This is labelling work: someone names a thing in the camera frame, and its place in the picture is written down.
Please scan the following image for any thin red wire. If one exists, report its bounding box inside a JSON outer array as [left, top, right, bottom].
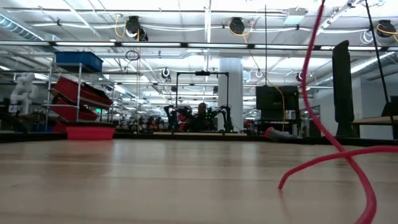
[[277, 0, 398, 224]]

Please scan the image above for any wooden workbench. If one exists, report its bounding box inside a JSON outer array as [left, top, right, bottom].
[[351, 115, 398, 141]]

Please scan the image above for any metal shelf rack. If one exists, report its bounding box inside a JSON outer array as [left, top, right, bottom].
[[42, 62, 116, 133]]

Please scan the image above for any person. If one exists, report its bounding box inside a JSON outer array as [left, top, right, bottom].
[[191, 102, 216, 132]]

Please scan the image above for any black ceiling cable reel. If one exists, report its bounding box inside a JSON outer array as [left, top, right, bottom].
[[125, 15, 149, 42], [228, 17, 246, 35], [376, 19, 398, 39]]

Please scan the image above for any black equipment cabinet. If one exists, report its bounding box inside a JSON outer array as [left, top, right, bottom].
[[255, 85, 300, 121]]

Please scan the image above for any black aluminium table frame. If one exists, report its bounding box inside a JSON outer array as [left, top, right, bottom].
[[0, 131, 398, 151]]

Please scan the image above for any yellow hanging cable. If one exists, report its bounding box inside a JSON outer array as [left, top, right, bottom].
[[228, 21, 286, 132]]

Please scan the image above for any grey work glove red cuff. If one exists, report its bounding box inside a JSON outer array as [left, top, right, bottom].
[[264, 126, 297, 141]]

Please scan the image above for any black gantry frame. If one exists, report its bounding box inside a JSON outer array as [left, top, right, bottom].
[[175, 70, 230, 131]]

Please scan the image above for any red plastic bin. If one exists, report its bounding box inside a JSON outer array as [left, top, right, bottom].
[[65, 121, 116, 141]]

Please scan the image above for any long overhead light bar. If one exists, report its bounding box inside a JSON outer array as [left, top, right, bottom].
[[0, 40, 398, 51]]

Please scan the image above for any red shelf bin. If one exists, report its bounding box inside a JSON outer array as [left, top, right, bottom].
[[54, 76, 114, 110], [52, 98, 100, 122]]

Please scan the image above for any white building column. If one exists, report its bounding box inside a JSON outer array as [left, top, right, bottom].
[[218, 57, 244, 131]]

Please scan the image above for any blue plastic bin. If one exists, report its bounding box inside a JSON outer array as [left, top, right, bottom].
[[55, 51, 104, 73]]

